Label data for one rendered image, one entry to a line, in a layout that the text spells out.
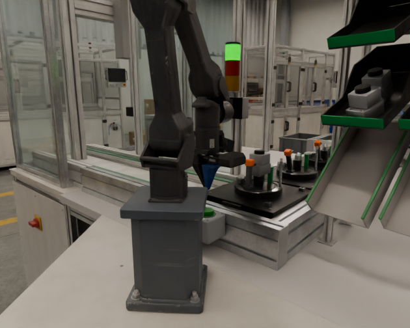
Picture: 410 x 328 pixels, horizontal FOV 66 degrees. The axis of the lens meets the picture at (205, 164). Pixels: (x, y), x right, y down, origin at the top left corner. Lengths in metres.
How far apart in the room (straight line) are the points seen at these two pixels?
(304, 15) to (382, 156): 12.89
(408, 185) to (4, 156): 5.71
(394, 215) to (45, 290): 0.73
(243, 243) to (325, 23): 12.48
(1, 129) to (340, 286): 5.60
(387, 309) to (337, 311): 0.10
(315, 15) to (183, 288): 12.98
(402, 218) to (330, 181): 0.17
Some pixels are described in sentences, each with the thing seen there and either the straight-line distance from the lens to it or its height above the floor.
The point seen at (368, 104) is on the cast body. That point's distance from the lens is 0.71.
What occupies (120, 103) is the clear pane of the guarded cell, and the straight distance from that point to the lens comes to 2.18.
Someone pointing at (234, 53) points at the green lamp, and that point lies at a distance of 1.10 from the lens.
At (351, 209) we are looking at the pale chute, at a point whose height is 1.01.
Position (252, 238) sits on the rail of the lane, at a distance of 0.78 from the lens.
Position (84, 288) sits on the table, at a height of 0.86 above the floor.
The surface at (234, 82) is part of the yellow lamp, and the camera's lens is 1.09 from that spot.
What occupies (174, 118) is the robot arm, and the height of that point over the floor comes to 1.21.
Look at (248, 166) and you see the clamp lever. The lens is 0.88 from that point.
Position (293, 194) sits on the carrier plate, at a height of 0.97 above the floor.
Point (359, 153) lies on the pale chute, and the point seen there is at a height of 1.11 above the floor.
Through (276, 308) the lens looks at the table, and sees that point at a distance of 0.67.
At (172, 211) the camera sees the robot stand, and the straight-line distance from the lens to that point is 0.55.
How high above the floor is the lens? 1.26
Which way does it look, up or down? 13 degrees down
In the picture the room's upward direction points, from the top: straight up
